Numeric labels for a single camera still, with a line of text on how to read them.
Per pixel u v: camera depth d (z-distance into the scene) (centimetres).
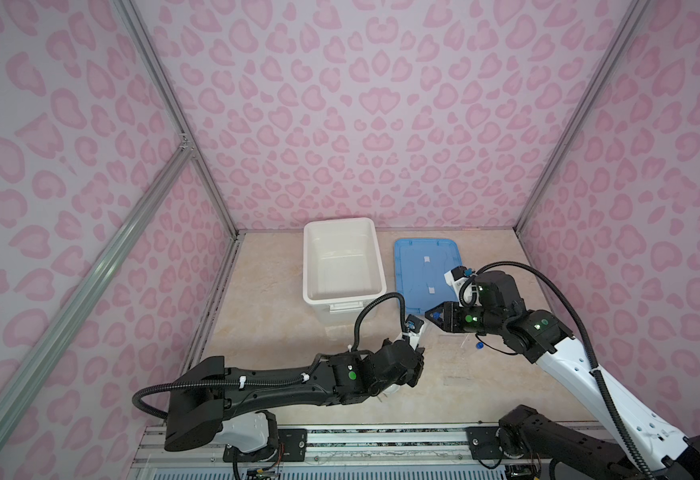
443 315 64
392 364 52
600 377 43
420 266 110
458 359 88
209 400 41
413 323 62
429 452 72
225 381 43
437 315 71
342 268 110
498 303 55
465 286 63
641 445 39
